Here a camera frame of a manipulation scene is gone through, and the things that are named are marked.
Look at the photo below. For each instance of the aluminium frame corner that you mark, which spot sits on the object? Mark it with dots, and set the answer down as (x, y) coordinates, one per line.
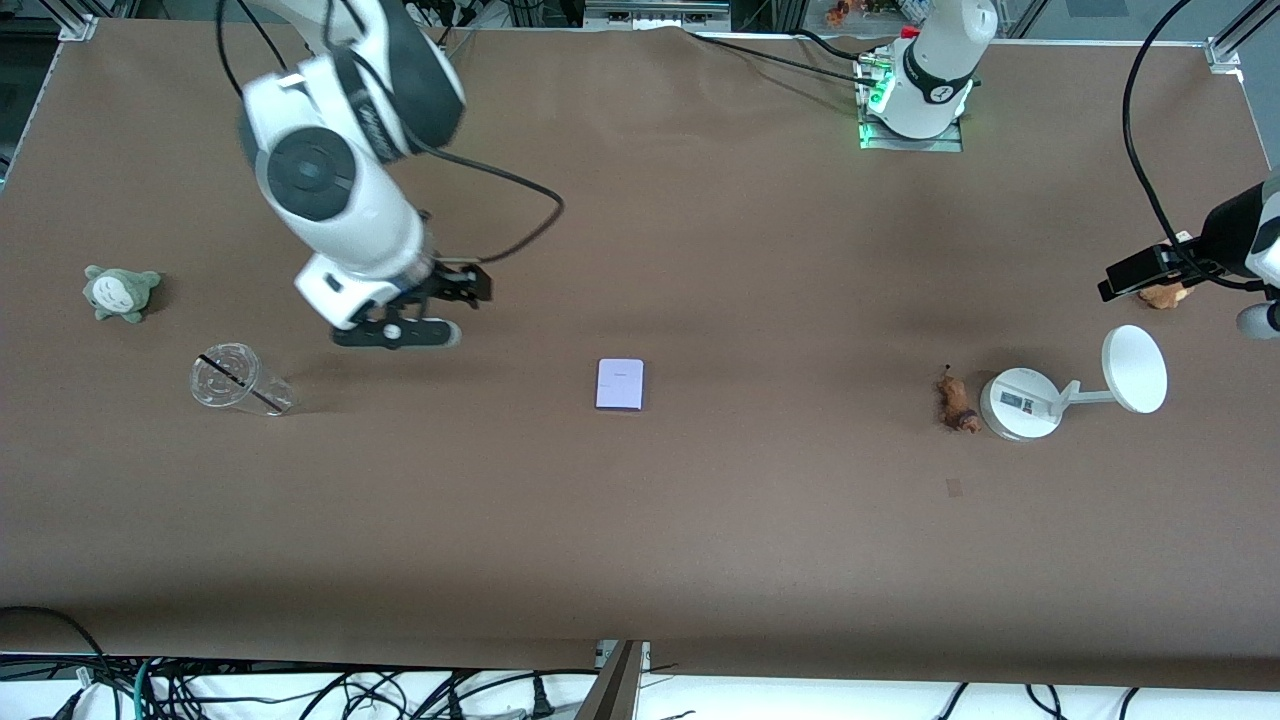
(1225, 52)
(85, 25)

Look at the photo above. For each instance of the clear plastic cup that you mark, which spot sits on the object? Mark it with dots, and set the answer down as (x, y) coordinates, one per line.
(222, 372)

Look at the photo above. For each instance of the brown plush toy with tag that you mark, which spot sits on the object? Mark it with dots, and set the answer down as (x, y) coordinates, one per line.
(1162, 296)

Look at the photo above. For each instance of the brown lion statue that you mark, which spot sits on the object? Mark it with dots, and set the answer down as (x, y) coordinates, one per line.
(958, 402)

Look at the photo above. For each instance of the metal support beam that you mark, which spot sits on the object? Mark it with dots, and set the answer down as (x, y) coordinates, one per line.
(620, 685)

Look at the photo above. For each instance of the brown table cover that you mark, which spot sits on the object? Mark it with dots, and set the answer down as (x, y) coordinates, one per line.
(640, 550)

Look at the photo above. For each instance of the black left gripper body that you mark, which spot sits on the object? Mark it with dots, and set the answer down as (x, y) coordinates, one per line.
(1186, 259)

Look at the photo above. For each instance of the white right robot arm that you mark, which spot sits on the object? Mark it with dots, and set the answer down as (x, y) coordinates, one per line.
(350, 200)

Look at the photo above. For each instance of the small lavender box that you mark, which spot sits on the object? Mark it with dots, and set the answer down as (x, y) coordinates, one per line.
(620, 385)

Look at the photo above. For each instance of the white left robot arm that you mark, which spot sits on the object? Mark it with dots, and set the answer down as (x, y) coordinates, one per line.
(935, 60)

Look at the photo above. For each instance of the grey plush toy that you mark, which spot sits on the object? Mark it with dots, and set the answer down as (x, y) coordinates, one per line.
(118, 293)

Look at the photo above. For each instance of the black drinking straw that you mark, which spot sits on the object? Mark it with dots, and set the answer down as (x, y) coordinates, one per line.
(240, 383)

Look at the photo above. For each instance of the silver metal unit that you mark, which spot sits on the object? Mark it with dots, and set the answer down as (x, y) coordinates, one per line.
(655, 12)

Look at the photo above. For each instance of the white round desk lamp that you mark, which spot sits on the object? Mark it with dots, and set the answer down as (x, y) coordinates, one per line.
(1015, 405)

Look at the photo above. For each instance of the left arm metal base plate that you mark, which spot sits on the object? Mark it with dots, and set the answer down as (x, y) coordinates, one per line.
(950, 144)

